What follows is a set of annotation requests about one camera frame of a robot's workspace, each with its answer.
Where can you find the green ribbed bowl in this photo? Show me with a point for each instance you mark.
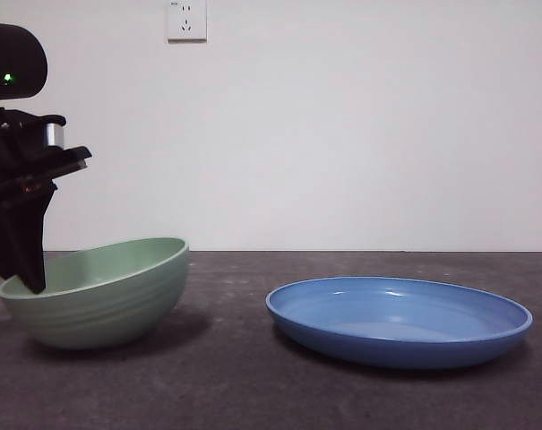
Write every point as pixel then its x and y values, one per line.
pixel 109 313

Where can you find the blue round plate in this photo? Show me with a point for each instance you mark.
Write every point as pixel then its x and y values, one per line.
pixel 387 349

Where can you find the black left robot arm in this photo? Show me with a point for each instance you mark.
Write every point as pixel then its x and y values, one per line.
pixel 15 58

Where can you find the left wrist grey camera box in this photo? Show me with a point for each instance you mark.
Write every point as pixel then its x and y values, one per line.
pixel 54 135

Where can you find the white wall socket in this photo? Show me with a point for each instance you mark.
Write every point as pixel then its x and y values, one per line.
pixel 187 27

